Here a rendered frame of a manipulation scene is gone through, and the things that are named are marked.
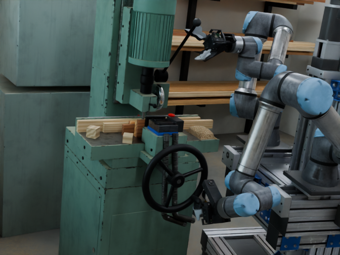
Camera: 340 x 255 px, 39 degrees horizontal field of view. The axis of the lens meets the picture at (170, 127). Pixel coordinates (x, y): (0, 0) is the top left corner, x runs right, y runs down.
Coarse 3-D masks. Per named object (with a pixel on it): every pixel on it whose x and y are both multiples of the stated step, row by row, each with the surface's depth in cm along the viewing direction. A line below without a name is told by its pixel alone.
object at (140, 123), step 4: (140, 120) 201; (144, 120) 202; (140, 124) 202; (144, 124) 203; (136, 128) 203; (140, 128) 202; (136, 132) 203; (140, 132) 203; (136, 136) 203; (140, 136) 204
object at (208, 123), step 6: (186, 120) 224; (192, 120) 225; (198, 120) 226; (204, 120) 227; (210, 120) 229; (108, 126) 204; (114, 126) 206; (120, 126) 207; (186, 126) 223; (204, 126) 228; (210, 126) 230; (108, 132) 205; (114, 132) 207
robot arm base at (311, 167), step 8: (312, 160) 199; (312, 168) 198; (320, 168) 196; (328, 168) 196; (336, 168) 198; (304, 176) 201; (312, 176) 197; (320, 176) 196; (328, 176) 196; (336, 176) 197; (320, 184) 196; (328, 184) 196; (336, 184) 198
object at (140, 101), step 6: (132, 90) 213; (138, 90) 214; (132, 96) 213; (138, 96) 208; (144, 96) 204; (150, 96) 205; (156, 96) 207; (132, 102) 213; (138, 102) 208; (144, 102) 204; (150, 102) 206; (156, 102) 207; (138, 108) 208; (144, 108) 205; (150, 108) 207
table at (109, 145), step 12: (84, 132) 202; (120, 132) 208; (84, 144) 193; (96, 144) 189; (108, 144) 191; (120, 144) 192; (132, 144) 195; (144, 144) 197; (192, 144) 209; (204, 144) 212; (216, 144) 215; (96, 156) 188; (108, 156) 191; (120, 156) 194; (132, 156) 196; (144, 156) 194; (180, 156) 196
